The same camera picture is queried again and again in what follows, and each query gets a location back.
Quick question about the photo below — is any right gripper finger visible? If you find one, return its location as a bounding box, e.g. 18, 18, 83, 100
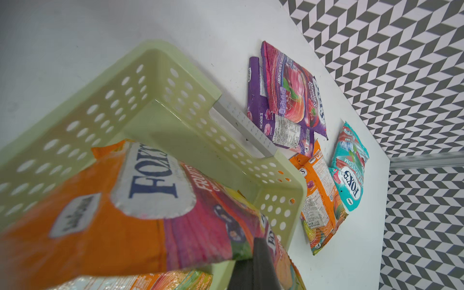
227, 238, 280, 290

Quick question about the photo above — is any pink orange candy bag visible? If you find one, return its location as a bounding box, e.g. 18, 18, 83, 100
1, 141, 304, 290

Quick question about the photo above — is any light green plastic basket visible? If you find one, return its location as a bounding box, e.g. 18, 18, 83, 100
0, 39, 308, 290

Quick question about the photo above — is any teal candy bag back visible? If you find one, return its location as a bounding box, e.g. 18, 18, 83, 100
329, 122, 369, 211

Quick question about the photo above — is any purple candy bag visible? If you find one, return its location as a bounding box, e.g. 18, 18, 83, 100
246, 41, 327, 157

